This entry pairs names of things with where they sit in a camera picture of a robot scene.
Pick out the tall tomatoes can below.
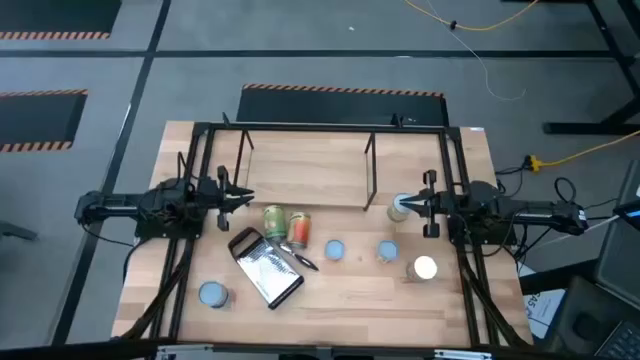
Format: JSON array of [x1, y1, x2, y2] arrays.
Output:
[[405, 254, 439, 284]]

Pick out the black desk frame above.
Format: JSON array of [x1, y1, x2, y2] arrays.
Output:
[[501, 0, 640, 136]]

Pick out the black mat hazard-striped edge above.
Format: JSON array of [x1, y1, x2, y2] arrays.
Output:
[[0, 0, 123, 41], [235, 83, 450, 128], [0, 88, 90, 154]]

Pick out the black metal rig frame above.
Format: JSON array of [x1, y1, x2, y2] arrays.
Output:
[[117, 112, 534, 351]]

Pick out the black looped cable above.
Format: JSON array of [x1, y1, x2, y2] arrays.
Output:
[[553, 176, 621, 214]]

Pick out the white printed paper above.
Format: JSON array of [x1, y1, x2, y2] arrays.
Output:
[[519, 288, 567, 341]]

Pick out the short yellow pineapple rings can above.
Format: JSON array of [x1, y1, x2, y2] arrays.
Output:
[[323, 238, 346, 262]]

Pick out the short oranges can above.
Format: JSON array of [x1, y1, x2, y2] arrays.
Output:
[[197, 280, 232, 310]]

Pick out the tall red pineapple can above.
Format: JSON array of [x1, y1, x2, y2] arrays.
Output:
[[286, 210, 313, 250]]

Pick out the black box case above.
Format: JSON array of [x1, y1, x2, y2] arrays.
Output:
[[542, 274, 640, 360]]

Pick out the black crossbeam silver brackets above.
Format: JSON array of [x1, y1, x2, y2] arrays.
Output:
[[0, 338, 551, 360]]

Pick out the black mesh basket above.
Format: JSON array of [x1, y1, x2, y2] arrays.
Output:
[[227, 226, 306, 311]]

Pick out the dark chair base leg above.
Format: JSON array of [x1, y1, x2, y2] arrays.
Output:
[[0, 219, 39, 242]]

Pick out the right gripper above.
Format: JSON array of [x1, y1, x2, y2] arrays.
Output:
[[399, 169, 454, 239]]

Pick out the black power cable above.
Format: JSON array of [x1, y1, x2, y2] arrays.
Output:
[[493, 163, 532, 199]]

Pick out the tall green pears can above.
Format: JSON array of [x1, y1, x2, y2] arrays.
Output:
[[263, 203, 289, 244]]

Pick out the thin white cable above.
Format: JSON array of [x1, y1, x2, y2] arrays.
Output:
[[424, 0, 528, 102]]

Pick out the tall green oranges can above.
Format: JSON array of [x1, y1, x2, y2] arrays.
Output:
[[387, 193, 416, 223]]

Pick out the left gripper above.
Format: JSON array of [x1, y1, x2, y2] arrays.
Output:
[[197, 165, 255, 232]]

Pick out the grey case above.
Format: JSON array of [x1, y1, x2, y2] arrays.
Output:
[[592, 159, 640, 311]]

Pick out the silver peeler black handle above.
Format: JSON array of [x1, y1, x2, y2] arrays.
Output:
[[277, 241, 320, 273]]

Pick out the black device blue light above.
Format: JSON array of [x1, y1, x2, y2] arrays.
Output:
[[613, 184, 640, 226]]

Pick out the short diced tomatoes can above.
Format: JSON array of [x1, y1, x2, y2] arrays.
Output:
[[375, 239, 400, 264]]

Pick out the black keyboard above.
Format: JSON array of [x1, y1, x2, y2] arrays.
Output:
[[593, 319, 640, 360]]

